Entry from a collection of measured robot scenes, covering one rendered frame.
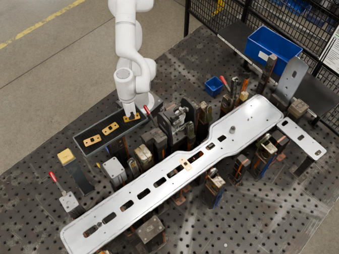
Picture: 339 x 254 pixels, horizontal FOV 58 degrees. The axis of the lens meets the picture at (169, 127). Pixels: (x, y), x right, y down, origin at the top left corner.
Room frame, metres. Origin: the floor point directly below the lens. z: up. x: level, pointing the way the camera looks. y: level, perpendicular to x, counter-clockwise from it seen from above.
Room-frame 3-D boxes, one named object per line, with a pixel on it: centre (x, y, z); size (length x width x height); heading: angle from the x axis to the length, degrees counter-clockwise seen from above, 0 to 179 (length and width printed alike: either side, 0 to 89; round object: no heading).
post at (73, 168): (0.67, 0.51, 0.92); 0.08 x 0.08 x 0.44; 37
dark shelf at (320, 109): (1.40, -0.68, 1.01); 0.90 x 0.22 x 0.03; 37
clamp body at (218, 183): (0.59, -0.24, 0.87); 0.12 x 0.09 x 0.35; 37
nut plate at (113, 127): (0.82, 0.30, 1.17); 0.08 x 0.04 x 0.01; 130
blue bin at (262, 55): (1.44, -0.65, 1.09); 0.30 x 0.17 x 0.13; 45
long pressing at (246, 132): (0.68, -0.07, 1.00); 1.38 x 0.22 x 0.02; 127
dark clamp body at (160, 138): (0.83, 0.06, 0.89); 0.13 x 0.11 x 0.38; 37
